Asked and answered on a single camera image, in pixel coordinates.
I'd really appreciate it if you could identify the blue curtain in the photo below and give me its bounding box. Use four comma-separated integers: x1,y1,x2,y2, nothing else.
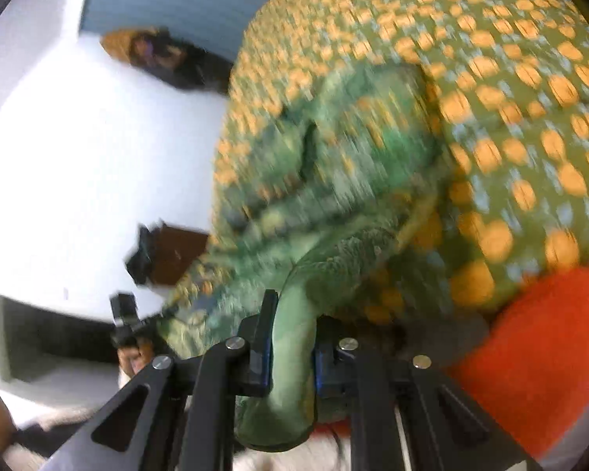
79,0,305,60

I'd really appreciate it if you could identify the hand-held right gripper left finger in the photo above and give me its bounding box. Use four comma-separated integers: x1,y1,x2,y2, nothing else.
44,290,278,471

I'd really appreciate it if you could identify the orange fleece clothing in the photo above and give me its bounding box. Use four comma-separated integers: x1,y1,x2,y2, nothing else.
446,267,589,457

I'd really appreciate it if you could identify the green landscape print jacket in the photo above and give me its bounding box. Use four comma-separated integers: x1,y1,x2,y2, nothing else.
154,66,452,452

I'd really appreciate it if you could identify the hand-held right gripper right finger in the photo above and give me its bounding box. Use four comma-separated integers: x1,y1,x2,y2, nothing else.
314,318,541,471

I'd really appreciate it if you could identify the green orange floral quilt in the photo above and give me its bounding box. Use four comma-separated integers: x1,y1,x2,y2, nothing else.
167,0,589,325

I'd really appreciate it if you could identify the person's left hand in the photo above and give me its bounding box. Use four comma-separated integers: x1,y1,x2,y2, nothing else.
118,341,155,376

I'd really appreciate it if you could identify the dark wooden nightstand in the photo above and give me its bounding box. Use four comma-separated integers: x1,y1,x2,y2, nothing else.
150,223,212,288

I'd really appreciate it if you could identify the dark cloth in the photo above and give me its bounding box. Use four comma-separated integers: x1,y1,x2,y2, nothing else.
125,223,165,285

